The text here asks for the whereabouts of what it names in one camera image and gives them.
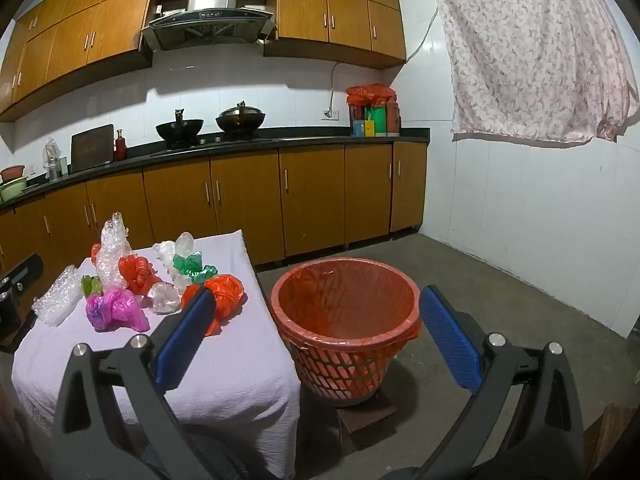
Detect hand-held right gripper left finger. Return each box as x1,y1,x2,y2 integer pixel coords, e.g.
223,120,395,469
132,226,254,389
50,286,236,480

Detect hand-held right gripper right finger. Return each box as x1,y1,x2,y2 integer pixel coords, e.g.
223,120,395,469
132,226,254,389
415,285,586,480

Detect olive green plastic bag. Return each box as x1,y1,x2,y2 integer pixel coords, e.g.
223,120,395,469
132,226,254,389
80,274,105,299

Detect red plastic lattice basket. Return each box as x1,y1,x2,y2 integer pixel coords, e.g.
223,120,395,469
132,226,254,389
270,257,423,402

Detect clear bubble wrap roll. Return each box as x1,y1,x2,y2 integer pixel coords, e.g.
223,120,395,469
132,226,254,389
31,265,86,326

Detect small crumpled clear bag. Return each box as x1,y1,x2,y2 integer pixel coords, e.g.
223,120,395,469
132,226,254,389
146,281,182,315

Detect large orange plastic bag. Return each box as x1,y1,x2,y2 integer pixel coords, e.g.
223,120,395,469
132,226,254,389
181,274,246,336

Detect table with white cloth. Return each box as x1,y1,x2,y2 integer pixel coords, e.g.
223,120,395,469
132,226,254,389
11,230,301,478

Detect green and white plastic bag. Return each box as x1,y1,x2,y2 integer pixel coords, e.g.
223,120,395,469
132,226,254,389
172,251,218,285

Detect magenta plastic bag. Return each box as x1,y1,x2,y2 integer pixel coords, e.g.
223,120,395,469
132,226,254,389
85,287,151,333

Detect knotted red plastic bag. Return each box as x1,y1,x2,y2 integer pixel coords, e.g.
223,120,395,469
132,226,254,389
118,255,163,296

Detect light green basin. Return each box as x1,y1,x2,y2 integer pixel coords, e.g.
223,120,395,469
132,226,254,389
0,176,30,204

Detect tall crumpled clear bag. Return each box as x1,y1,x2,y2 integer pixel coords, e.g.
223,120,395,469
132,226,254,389
95,212,133,291

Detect clear plastic bag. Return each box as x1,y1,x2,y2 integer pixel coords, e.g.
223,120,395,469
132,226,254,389
172,231,196,262

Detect glass jar with plastic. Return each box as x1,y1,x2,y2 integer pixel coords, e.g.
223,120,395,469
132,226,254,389
44,136,64,181

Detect brown wooden block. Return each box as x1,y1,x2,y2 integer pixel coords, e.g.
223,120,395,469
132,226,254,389
337,385,398,456

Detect dark wooden cutting board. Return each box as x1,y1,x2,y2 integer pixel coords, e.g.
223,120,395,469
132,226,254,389
70,124,116,173

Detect wooden lower cabinets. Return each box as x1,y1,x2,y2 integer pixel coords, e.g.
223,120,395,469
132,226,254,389
0,141,428,281

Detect wooden cabinets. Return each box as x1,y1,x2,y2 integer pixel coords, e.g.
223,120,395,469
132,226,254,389
0,0,407,122
0,141,428,281

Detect gas stove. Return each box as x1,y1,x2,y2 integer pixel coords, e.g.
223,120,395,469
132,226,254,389
150,134,275,156

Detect brown wooden board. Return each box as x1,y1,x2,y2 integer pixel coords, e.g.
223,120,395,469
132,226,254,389
582,402,640,480

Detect black open wok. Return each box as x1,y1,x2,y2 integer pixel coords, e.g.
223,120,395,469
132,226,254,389
155,109,205,143

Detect black wok with lid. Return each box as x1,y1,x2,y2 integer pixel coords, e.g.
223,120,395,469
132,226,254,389
215,101,267,135

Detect black kitchen countertop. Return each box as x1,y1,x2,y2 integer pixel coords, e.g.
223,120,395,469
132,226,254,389
0,127,431,211

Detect wooden upper cabinets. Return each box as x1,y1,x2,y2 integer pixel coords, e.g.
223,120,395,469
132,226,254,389
0,0,407,122

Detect red bag over containers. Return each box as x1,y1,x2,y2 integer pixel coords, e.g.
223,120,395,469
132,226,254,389
346,83,397,109

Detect floral pink curtain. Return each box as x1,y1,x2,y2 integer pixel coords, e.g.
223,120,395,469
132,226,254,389
430,0,640,145

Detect steel range hood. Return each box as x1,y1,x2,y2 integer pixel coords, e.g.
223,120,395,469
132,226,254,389
141,0,278,52

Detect white power cable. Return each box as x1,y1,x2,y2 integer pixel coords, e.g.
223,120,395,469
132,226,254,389
327,61,352,111

